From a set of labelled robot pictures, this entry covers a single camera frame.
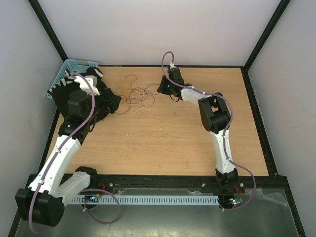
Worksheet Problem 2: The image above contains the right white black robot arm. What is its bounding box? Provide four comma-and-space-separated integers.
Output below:
157, 66, 238, 192

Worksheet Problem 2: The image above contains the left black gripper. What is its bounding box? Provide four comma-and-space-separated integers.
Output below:
84, 87, 120, 122

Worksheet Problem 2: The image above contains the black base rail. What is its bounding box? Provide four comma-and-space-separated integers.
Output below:
93, 174, 246, 195

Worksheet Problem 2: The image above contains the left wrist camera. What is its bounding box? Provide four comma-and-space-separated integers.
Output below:
75, 76, 100, 96

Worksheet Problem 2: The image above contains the red wire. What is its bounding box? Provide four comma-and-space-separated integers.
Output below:
123, 74, 155, 109

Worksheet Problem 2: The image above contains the black enclosure frame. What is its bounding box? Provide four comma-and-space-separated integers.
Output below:
7, 0, 307, 237

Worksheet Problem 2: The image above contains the light blue plastic basket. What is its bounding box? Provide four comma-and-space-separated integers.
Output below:
51, 59, 98, 88

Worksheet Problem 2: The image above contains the black striped cloth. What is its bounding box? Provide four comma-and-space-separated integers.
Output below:
47, 67, 118, 125

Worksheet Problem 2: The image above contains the dark purple wire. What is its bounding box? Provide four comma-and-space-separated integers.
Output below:
115, 83, 161, 116

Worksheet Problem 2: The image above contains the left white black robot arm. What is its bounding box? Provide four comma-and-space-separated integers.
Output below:
15, 86, 121, 233

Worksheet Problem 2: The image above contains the white wire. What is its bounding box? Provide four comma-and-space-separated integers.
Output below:
128, 85, 161, 114

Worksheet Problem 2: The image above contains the light blue slotted cable duct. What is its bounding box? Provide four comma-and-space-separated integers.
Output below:
70, 195, 219, 205

